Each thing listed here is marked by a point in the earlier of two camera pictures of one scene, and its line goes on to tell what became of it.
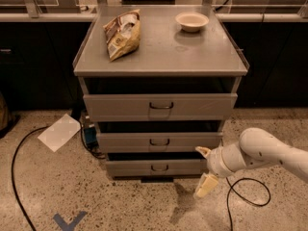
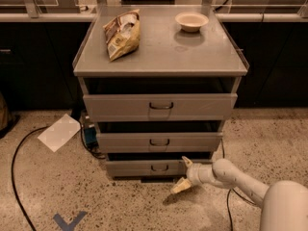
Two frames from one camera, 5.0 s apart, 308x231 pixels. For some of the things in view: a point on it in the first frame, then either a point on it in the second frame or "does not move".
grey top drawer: [155, 107] does not move
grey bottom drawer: [154, 168] does not move
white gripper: [214, 163] to [193, 174]
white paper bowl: [192, 21] does not move
